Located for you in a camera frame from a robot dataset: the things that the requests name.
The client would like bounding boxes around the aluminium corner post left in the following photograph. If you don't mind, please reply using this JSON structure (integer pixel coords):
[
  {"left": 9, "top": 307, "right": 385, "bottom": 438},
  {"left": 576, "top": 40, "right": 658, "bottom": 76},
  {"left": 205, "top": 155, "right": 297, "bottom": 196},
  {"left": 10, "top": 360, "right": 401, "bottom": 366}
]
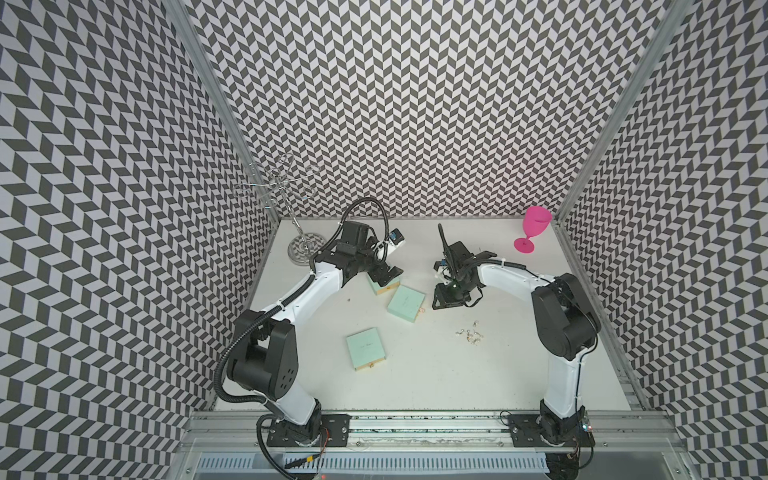
[{"left": 162, "top": 0, "right": 280, "bottom": 229}]

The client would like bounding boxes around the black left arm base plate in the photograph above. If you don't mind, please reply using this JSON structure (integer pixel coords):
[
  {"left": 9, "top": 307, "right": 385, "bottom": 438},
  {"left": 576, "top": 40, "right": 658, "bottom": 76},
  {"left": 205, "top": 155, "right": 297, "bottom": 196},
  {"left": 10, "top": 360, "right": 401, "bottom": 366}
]
[{"left": 267, "top": 414, "right": 352, "bottom": 448}]

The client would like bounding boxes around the chrome jewelry tree stand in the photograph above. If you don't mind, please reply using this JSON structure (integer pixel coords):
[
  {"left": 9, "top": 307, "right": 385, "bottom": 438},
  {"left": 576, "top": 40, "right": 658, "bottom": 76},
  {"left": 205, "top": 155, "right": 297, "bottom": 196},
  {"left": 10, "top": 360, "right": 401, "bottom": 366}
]
[{"left": 236, "top": 153, "right": 326, "bottom": 267}]

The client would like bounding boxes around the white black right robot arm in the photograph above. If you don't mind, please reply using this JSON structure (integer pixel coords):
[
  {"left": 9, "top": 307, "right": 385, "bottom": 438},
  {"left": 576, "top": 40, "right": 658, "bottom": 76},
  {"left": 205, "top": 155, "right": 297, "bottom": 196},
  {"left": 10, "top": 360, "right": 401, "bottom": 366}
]
[{"left": 432, "top": 240, "right": 601, "bottom": 446}]

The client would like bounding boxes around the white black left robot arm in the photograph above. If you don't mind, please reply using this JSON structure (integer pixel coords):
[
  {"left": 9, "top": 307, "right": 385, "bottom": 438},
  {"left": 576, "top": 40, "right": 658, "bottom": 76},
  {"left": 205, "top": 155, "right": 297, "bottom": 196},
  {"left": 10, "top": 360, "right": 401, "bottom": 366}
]
[{"left": 213, "top": 196, "right": 404, "bottom": 445}]

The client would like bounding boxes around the aluminium corner post right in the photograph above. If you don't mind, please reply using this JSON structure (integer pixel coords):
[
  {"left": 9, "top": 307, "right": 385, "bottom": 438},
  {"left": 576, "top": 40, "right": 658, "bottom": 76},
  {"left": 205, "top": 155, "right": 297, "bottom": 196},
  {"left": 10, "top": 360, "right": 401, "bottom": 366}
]
[{"left": 555, "top": 0, "right": 694, "bottom": 223}]

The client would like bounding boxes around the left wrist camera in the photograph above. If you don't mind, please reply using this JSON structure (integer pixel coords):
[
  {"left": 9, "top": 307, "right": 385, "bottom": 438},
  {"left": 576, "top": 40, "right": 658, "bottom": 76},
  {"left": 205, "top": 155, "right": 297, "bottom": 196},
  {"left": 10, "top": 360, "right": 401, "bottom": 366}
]
[{"left": 385, "top": 228, "right": 405, "bottom": 250}]

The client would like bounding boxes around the mint green drawer jewelry box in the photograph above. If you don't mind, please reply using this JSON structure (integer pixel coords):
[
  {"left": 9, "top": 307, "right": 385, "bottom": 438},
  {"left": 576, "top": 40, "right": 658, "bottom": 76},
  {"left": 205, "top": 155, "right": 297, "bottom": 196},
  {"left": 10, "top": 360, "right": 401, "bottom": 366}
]
[{"left": 387, "top": 285, "right": 426, "bottom": 323}]

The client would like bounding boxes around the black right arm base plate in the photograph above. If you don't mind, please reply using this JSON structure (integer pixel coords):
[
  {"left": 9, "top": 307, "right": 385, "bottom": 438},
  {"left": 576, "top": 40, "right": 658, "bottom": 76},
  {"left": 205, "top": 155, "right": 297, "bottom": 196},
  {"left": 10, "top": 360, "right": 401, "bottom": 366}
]
[{"left": 505, "top": 414, "right": 596, "bottom": 448}]

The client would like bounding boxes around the pink plastic wine glass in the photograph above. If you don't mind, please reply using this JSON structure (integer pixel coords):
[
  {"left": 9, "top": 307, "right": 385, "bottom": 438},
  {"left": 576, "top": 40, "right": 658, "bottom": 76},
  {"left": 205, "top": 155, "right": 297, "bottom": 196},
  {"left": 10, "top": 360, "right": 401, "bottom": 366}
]
[{"left": 514, "top": 206, "right": 553, "bottom": 254}]

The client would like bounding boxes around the small earrings pile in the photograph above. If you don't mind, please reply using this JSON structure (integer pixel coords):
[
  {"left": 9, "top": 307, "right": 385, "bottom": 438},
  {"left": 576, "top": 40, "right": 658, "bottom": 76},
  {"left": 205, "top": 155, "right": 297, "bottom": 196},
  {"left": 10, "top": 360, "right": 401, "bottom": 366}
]
[{"left": 455, "top": 321, "right": 484, "bottom": 345}]

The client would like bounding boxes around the aluminium corner post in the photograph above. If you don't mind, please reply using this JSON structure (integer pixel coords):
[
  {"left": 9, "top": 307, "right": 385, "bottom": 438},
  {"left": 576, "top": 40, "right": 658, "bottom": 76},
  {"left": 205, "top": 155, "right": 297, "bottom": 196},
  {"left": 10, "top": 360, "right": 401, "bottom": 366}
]
[
  {"left": 555, "top": 0, "right": 694, "bottom": 223},
  {"left": 162, "top": 0, "right": 280, "bottom": 229}
]

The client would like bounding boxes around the aluminium front rail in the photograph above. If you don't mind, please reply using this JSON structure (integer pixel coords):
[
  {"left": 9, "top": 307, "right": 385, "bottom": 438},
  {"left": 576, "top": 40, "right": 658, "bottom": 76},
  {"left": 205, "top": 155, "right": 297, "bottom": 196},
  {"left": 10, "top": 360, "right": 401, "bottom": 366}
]
[{"left": 167, "top": 411, "right": 700, "bottom": 479}]

